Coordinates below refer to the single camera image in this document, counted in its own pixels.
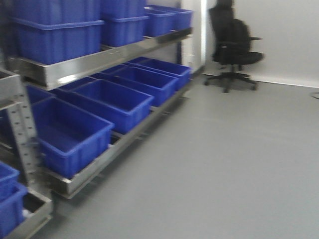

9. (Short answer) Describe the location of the steel flow rack shelf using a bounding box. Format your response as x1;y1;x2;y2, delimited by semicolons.
7;0;194;200

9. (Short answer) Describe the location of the blue bin nearest lower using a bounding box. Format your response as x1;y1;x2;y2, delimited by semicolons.
32;98;114;179

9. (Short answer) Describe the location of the black office chair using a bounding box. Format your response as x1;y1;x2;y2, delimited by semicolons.
203;0;264;93

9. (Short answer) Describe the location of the blue bin upper large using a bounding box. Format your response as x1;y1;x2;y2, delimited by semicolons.
8;0;103;65

